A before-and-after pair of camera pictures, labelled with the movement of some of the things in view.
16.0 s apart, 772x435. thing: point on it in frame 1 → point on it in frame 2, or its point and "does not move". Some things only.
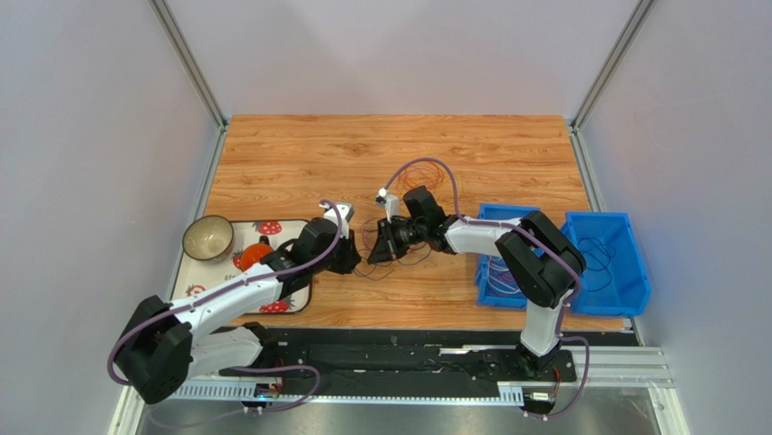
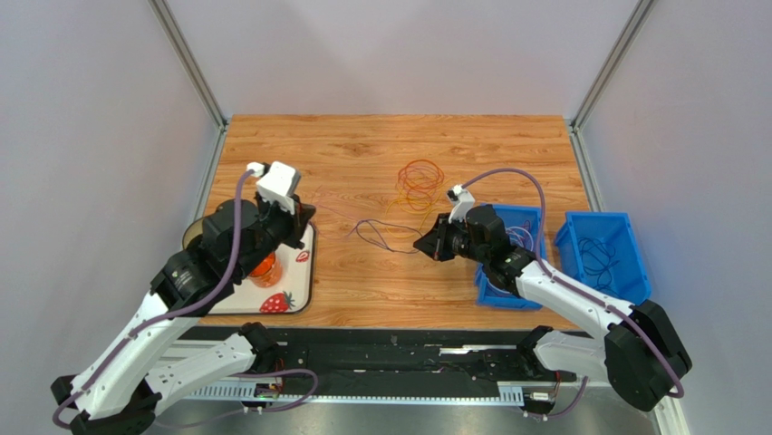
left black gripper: x=350 y=255 → x=298 y=222
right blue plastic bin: x=615 y=283 does not move
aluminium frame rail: x=610 y=367 does not move
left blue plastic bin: x=496 y=287 does not move
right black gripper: x=390 y=238 → x=446 y=237
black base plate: x=401 y=362 does not move
